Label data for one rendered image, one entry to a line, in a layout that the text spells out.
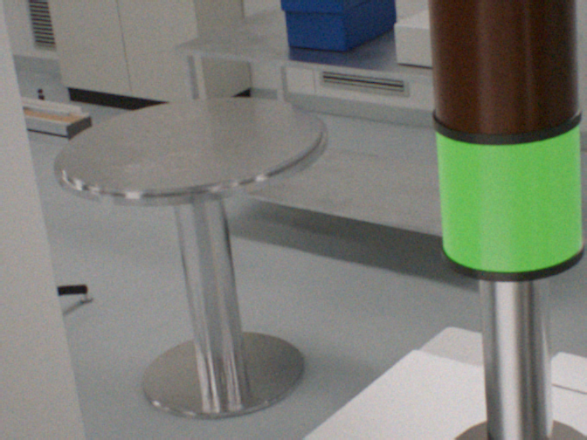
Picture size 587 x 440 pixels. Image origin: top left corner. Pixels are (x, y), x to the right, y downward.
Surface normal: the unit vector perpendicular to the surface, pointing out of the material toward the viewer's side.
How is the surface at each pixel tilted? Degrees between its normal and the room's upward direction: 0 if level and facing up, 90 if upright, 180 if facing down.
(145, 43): 90
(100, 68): 90
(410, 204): 0
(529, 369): 90
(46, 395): 90
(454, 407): 0
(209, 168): 0
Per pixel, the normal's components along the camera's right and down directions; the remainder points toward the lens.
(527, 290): 0.26, 0.35
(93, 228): -0.10, -0.92
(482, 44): -0.40, 0.40
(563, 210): 0.63, 0.25
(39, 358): 0.80, 0.16
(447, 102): -0.86, 0.28
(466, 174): -0.66, 0.36
